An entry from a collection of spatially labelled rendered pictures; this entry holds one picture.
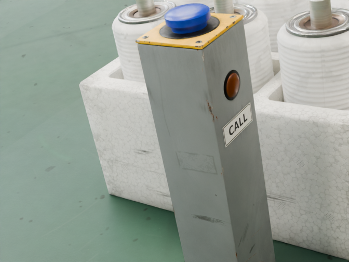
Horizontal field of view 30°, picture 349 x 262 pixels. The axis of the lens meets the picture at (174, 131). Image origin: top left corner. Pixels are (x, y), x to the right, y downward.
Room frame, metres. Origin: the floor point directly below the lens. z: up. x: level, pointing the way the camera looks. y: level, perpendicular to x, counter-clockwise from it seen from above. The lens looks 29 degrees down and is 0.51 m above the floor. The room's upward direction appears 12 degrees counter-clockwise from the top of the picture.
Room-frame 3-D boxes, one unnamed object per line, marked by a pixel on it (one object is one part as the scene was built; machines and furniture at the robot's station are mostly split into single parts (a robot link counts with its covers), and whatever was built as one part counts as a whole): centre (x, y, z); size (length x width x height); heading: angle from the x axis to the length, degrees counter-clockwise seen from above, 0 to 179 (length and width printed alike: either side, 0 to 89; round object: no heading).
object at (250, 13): (0.72, -0.08, 0.25); 0.08 x 0.08 x 0.01
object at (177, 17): (0.54, -0.03, 0.32); 0.04 x 0.04 x 0.02
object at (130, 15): (0.80, 0.00, 0.25); 0.08 x 0.08 x 0.01
